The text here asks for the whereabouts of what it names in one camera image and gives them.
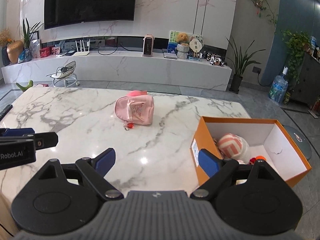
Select white dog plush striped hat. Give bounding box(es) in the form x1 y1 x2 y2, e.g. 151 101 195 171
218 133 251 164

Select orange crochet ball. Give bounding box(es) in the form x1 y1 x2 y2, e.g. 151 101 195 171
249 155 266 165

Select black remote control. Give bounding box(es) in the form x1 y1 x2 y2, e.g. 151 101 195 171
0 105 13 121

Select orange cardboard box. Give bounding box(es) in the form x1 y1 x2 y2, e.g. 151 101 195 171
190 116 312 187

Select white baby bouncer chair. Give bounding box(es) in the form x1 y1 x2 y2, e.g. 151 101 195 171
47 61 80 88

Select pink mini backpack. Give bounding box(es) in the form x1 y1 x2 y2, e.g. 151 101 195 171
114 90 155 126

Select left potted plant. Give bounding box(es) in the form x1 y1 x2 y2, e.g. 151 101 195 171
22 18 43 49

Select golden round vase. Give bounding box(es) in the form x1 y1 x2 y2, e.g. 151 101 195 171
7 40 24 63

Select grey round stool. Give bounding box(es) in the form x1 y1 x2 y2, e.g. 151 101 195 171
284 125 312 160

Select red gift box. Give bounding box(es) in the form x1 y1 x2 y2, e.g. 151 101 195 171
40 47 52 58

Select white wifi router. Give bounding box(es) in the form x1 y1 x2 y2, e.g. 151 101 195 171
73 40 91 56

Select blue water jug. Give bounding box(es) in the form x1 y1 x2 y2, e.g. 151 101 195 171
268 66 288 105

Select potted green plant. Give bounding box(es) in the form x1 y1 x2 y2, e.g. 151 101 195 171
227 36 264 94

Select black white toy car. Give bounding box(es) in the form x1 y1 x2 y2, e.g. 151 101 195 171
204 51 226 67

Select white marble tv console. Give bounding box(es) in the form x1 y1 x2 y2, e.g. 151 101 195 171
1 51 232 91

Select dark grey drawer cabinet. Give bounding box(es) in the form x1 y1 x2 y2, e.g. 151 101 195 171
291 54 320 106

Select round paper fan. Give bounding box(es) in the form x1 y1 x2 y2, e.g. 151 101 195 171
189 34 204 58

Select small bear plush on shelf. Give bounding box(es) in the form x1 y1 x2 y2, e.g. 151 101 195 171
176 33 189 46

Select black television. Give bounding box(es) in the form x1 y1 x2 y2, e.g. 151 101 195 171
44 0 136 29

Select pink space heater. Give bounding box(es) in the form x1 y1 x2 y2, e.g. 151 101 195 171
143 34 155 56

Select hanging ivy plant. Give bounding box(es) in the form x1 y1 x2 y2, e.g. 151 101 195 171
281 30 311 85

